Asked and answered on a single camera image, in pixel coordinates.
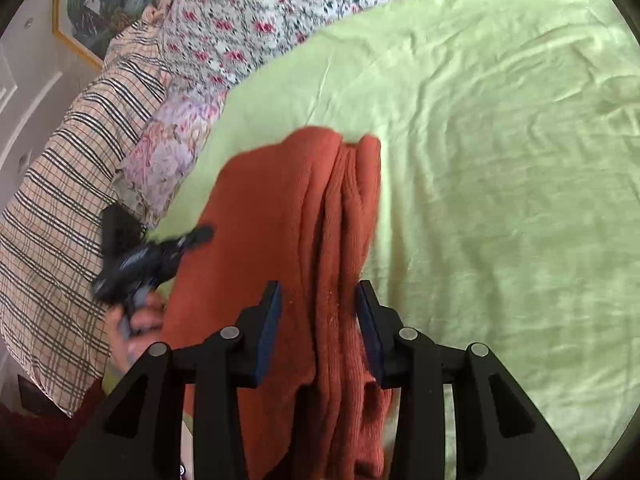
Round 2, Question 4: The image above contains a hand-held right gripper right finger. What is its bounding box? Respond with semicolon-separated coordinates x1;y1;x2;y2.
354;279;581;480

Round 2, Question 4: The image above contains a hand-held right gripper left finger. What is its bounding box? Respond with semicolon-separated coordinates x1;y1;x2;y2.
57;280;286;480

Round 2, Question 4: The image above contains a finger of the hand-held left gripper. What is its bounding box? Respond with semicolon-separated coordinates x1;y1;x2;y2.
169;224;216;257
101;204;147;259

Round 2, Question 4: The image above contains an orange knit sweater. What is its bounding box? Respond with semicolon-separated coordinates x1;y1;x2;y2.
160;126;397;480

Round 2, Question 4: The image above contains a person's left hand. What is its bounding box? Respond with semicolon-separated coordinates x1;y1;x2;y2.
105;292;167;377

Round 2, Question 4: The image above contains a beige plaid blanket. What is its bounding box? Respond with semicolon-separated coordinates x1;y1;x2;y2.
0;24;177;417

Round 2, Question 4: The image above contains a pastel floral pillow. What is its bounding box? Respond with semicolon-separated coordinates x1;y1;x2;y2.
114;86;229;229

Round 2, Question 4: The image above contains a light green bedsheet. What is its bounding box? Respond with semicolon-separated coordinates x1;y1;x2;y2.
100;0;640;480

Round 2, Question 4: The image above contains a red rose floral quilt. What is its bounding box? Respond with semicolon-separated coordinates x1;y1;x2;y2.
150;0;593;87

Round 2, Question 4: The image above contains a framed green wall picture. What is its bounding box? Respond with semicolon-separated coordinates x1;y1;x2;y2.
52;0;192;74

